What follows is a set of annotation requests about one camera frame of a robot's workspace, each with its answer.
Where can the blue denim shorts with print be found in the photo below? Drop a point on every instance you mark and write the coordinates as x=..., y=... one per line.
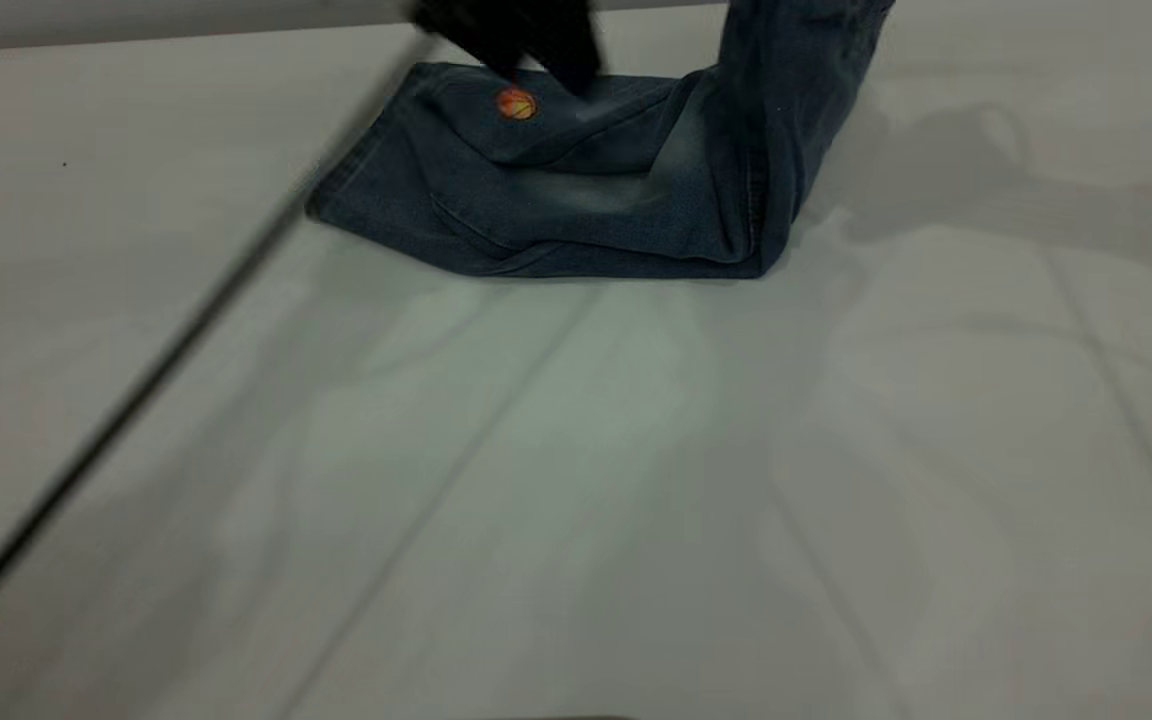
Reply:
x=616, y=190

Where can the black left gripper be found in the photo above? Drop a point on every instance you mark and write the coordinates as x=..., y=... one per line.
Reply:
x=526, y=40

